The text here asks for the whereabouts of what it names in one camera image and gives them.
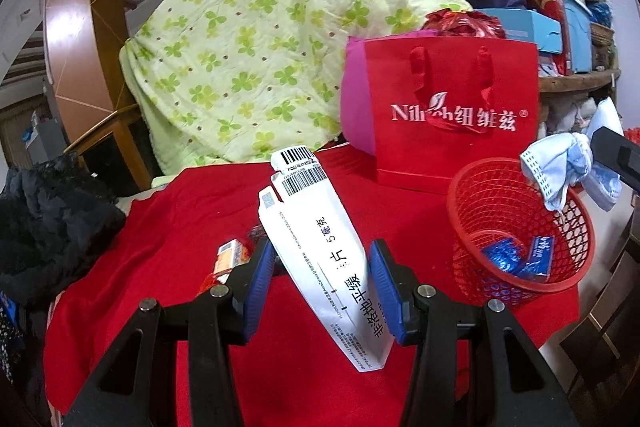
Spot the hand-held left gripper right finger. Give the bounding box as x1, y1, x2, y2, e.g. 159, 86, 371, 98
369, 239, 571, 427

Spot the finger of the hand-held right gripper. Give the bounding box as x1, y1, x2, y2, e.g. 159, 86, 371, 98
590, 126, 640, 192

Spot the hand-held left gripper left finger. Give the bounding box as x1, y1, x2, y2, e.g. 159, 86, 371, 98
62, 238, 277, 427

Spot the orange and white box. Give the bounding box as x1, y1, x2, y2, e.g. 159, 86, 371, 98
216, 239, 251, 280

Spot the white medicine box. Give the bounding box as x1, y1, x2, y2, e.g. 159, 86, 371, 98
258, 147, 394, 373

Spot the blue face mask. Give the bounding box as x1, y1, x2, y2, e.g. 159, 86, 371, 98
520, 132, 623, 212

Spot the red plastic mesh basket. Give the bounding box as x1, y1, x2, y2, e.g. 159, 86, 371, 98
446, 158, 593, 306

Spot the wooden shelf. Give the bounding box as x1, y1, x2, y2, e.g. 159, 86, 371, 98
537, 69, 621, 95

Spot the red cloth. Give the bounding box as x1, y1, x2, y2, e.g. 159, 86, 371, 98
44, 144, 581, 427

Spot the blue foil packet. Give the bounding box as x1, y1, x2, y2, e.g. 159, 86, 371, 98
482, 239, 526, 275

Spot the small blue box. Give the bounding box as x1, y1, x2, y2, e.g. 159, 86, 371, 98
517, 234, 556, 280

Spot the blue cardboard box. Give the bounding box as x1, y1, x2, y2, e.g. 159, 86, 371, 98
472, 8, 563, 52

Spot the red paper gift bag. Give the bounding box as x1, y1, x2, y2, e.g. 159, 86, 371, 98
364, 38, 541, 194

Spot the red gift box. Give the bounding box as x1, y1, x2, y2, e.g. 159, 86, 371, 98
515, 0, 571, 75

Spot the red foil wrapping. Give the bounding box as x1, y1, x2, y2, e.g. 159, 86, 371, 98
425, 8, 506, 40

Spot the black jacket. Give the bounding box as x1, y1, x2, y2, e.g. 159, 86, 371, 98
0, 154, 126, 308

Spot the green floral blanket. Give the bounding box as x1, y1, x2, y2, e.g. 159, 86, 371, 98
120, 0, 473, 175

